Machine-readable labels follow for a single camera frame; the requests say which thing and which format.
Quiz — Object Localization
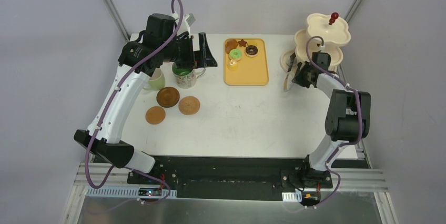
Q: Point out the metal tongs with black tips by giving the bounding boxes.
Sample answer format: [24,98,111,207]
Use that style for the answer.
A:
[283,53,296,92]

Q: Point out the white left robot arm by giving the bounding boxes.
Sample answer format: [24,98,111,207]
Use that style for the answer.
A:
[74,13,217,184]

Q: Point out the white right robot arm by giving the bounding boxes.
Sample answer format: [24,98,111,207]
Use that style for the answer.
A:
[292,51,371,187]

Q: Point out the yellow cream tart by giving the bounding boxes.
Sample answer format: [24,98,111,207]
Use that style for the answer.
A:
[227,59,239,71]

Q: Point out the floral mug with green inside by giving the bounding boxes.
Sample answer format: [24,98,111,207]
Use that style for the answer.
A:
[171,63,206,89]

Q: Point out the green frosted donut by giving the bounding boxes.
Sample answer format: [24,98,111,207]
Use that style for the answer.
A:
[228,48,242,61]

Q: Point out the yellow plastic tray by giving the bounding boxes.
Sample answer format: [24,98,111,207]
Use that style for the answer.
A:
[224,38,269,86]

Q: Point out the star-shaped chocolate cookie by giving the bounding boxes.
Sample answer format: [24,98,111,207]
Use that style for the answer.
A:
[237,39,247,47]

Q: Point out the light green mug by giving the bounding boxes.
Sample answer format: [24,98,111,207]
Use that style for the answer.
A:
[143,68,165,91]

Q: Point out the chocolate sprinkled donut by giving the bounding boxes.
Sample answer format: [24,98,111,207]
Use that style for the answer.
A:
[245,45,259,57]

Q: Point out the dark brown wooden coaster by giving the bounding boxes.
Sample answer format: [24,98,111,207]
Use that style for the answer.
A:
[156,87,180,108]

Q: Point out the light woven round coaster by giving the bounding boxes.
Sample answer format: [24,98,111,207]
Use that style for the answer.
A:
[178,96,200,115]

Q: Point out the cream three-tier cake stand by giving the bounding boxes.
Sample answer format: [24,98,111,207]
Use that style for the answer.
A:
[280,12,351,73]

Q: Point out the orange round coaster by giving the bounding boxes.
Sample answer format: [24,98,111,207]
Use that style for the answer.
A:
[145,106,166,125]

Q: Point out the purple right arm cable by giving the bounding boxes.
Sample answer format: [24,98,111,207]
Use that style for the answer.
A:
[305,36,364,206]

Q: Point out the left aluminium frame post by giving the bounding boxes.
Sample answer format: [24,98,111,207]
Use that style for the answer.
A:
[102,0,130,41]

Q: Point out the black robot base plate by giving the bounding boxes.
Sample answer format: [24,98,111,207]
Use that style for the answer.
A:
[127,155,370,201]

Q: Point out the right white slotted cable duct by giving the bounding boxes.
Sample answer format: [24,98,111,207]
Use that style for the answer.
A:
[282,191,302,202]

